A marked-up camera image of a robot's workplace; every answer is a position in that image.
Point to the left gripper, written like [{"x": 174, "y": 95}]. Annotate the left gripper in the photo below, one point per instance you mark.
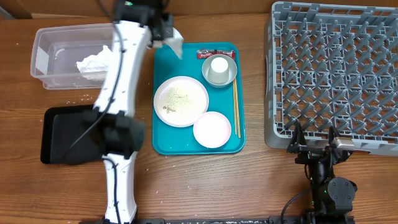
[{"x": 166, "y": 29}]

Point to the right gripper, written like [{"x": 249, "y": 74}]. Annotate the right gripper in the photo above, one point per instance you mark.
[{"x": 297, "y": 145}]

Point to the red sauce packet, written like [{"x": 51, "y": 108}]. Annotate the red sauce packet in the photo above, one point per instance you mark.
[{"x": 206, "y": 53}]

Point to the white napkin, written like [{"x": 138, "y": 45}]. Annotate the white napkin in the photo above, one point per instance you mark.
[
  {"x": 95, "y": 67},
  {"x": 175, "y": 43}
]

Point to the white cup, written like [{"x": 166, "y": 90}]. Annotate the white cup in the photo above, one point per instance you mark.
[{"x": 218, "y": 71}]

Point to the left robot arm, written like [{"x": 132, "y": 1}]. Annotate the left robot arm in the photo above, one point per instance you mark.
[{"x": 138, "y": 26}]

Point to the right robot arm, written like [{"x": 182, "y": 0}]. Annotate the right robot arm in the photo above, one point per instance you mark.
[{"x": 332, "y": 196}]

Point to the grey dishwasher rack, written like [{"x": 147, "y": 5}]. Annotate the grey dishwasher rack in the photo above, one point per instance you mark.
[{"x": 328, "y": 66}]

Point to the large white plate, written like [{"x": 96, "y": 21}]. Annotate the large white plate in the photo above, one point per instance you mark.
[{"x": 180, "y": 101}]

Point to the grey bowl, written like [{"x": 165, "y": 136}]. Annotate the grey bowl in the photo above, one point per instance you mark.
[{"x": 233, "y": 70}]

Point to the wooden chopstick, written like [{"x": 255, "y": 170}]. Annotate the wooden chopstick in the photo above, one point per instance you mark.
[
  {"x": 234, "y": 105},
  {"x": 239, "y": 129}
]

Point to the small pink plate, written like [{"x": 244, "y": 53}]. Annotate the small pink plate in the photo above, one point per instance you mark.
[{"x": 212, "y": 130}]

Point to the clear plastic bin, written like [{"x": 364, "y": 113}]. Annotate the clear plastic bin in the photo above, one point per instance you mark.
[{"x": 57, "y": 49}]

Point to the teal serving tray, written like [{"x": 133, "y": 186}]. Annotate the teal serving tray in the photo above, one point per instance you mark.
[{"x": 168, "y": 140}]

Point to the black tray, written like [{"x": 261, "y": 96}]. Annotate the black tray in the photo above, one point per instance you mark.
[{"x": 62, "y": 140}]

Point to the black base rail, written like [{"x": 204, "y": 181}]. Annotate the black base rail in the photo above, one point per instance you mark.
[{"x": 269, "y": 220}]

